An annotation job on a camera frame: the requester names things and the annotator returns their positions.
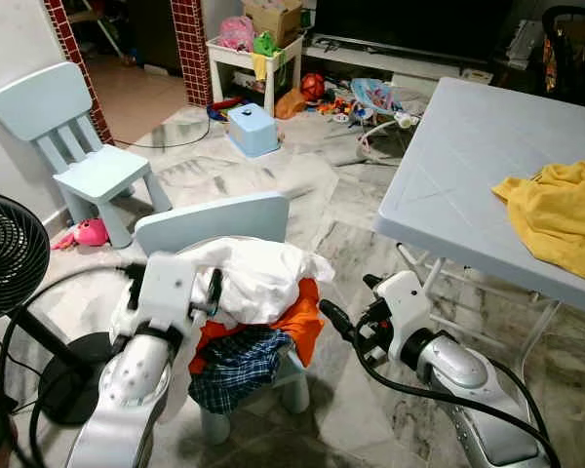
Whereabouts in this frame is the pink plush toy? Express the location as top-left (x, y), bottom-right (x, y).
top-left (51, 217), bottom-right (110, 252)

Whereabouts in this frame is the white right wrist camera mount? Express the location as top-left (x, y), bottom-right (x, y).
top-left (378, 270), bottom-right (435, 362)

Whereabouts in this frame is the white television bench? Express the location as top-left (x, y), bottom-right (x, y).
top-left (307, 34), bottom-right (498, 84)

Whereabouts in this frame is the colourful baby bouncer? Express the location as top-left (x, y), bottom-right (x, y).
top-left (351, 78), bottom-right (420, 162)

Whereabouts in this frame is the white shirt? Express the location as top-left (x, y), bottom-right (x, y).
top-left (112, 234), bottom-right (334, 425)

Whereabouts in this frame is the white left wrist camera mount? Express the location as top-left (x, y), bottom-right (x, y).
top-left (136, 252), bottom-right (215, 337)

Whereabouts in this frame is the green toy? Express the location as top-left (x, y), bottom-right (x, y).
top-left (252, 31), bottom-right (279, 58)

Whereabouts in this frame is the black television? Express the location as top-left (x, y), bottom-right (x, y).
top-left (312, 0), bottom-right (513, 64)

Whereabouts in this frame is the orange cloth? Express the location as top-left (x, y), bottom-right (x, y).
top-left (197, 278), bottom-right (325, 371)

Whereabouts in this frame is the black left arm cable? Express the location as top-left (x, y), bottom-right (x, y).
top-left (0, 263), bottom-right (142, 468)

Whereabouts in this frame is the black pedestal fan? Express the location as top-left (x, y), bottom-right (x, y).
top-left (0, 187), bottom-right (118, 468)

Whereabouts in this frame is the yellow t-shirt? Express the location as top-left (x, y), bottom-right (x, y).
top-left (492, 161), bottom-right (585, 284)

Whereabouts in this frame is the white folding table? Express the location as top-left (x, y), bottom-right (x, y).
top-left (373, 76), bottom-right (585, 381)

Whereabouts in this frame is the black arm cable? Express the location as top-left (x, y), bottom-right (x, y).
top-left (317, 297), bottom-right (562, 468)
top-left (0, 263), bottom-right (142, 468)

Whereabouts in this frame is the black office chair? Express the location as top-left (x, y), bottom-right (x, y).
top-left (539, 5), bottom-right (585, 108)

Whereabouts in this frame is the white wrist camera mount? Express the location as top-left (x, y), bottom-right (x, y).
top-left (378, 270), bottom-right (435, 362)
top-left (136, 252), bottom-right (215, 337)

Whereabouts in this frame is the small white side table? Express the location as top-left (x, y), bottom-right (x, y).
top-left (207, 34), bottom-right (303, 118)

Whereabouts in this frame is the blue plaid cloth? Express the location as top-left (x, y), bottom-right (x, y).
top-left (187, 327), bottom-right (295, 415)

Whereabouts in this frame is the light blue plastic stool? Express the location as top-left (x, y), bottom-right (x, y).
top-left (224, 102), bottom-right (282, 159)

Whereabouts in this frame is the red ball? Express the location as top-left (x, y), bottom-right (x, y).
top-left (300, 73), bottom-right (328, 101)

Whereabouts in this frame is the pale blue child chair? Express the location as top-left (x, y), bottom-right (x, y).
top-left (135, 192), bottom-right (313, 447)
top-left (0, 61), bottom-right (174, 250)

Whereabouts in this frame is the cardboard box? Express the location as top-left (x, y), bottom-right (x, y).
top-left (242, 0), bottom-right (308, 45)

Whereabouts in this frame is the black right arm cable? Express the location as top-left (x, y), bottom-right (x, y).
top-left (317, 297), bottom-right (562, 468)

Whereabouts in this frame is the orange toy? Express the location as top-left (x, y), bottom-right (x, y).
top-left (273, 88), bottom-right (308, 120)

